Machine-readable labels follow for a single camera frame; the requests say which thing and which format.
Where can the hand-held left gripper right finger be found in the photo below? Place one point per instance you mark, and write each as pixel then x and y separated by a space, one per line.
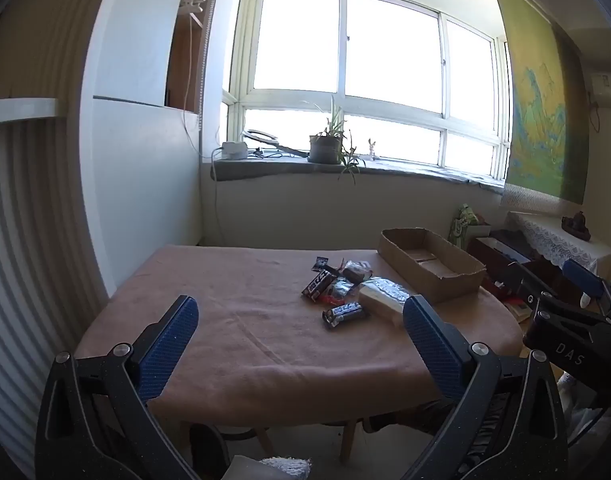
pixel 430 345

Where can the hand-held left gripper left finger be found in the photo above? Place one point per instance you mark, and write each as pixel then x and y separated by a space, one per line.
pixel 170 345

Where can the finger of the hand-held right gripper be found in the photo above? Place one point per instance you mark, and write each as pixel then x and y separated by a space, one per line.
pixel 583 275
pixel 523 280

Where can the cardboard box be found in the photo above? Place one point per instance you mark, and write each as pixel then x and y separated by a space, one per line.
pixel 435 285

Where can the clear cracker packet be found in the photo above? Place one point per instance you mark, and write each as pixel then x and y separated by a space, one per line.
pixel 383 300

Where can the blue-label chocolate bar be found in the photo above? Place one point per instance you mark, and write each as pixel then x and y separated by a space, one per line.
pixel 345 313

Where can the clear packet of red dates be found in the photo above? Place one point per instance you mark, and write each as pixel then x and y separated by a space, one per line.
pixel 343 288
pixel 358 272

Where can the brown chocolate bar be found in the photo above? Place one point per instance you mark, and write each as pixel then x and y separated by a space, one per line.
pixel 318 284

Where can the small black snack packet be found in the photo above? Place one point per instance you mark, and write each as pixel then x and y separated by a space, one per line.
pixel 319 264

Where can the dark red box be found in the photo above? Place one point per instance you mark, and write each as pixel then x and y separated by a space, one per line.
pixel 490 255

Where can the dark teapot ornament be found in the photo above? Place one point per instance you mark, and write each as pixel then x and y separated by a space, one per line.
pixel 576 226

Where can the white lace-covered side table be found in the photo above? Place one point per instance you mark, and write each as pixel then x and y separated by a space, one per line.
pixel 550 237

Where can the pink tablecloth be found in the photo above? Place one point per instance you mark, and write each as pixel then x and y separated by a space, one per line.
pixel 245 320

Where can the green carton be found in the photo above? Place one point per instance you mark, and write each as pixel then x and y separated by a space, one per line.
pixel 458 234

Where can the green snack bag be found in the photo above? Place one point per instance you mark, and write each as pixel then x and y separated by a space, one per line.
pixel 465 211

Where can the wooden table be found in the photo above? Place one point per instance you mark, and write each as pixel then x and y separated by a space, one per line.
pixel 348 440

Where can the white fluffy cloth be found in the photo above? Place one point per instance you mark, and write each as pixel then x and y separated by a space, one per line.
pixel 285 466

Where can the white air conditioner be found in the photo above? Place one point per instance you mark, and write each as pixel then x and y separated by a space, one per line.
pixel 608 87

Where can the small figurine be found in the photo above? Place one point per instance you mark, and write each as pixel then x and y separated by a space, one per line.
pixel 371 148

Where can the white device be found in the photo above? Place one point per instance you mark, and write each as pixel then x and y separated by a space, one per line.
pixel 234 150

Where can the grey windowsill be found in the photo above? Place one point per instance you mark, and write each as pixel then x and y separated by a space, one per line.
pixel 285 167

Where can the potted spider plant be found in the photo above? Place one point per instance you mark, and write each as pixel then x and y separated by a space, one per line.
pixel 324 149

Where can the white shelf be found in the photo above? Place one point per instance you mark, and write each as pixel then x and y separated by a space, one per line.
pixel 20 108

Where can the white-framed window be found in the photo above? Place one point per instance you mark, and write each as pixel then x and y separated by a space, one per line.
pixel 295 35

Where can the white clamp lamp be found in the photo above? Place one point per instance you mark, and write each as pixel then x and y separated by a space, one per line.
pixel 193 3

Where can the green landscape wall hanging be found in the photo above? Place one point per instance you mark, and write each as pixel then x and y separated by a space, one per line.
pixel 535 110

